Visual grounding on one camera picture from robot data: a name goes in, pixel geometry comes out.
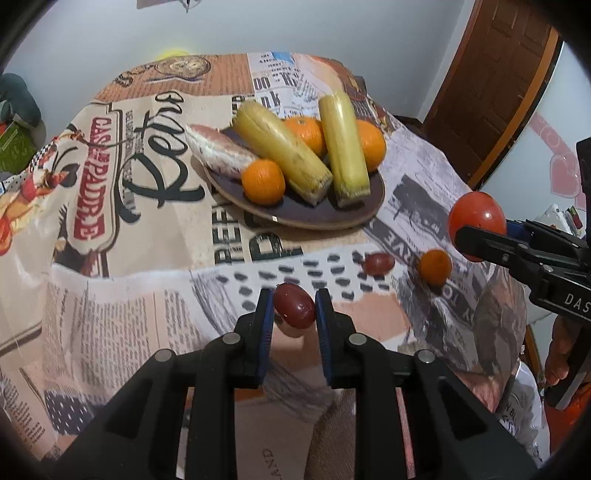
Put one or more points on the red grape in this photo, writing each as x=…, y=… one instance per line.
x=378, y=264
x=294, y=306

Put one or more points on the green storage box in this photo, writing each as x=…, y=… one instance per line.
x=16, y=148

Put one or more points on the brown wooden door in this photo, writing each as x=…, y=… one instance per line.
x=499, y=72

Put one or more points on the newspaper print tablecloth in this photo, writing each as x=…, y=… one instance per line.
x=115, y=245

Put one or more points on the stickered large orange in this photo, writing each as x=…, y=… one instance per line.
x=309, y=130

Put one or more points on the person right hand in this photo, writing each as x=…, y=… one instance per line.
x=564, y=334

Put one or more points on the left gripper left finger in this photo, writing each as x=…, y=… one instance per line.
x=177, y=403

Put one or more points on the grey plush seal toy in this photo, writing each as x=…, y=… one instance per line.
x=18, y=106

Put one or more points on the small mandarin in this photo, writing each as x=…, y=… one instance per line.
x=435, y=267
x=263, y=182

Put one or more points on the white sliding wardrobe door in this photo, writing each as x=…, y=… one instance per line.
x=539, y=178

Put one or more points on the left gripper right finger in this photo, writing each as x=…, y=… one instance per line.
x=413, y=414

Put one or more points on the dark purple plate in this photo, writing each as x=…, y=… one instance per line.
x=294, y=211

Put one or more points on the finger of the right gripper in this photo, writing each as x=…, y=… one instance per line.
x=543, y=237
x=525, y=264

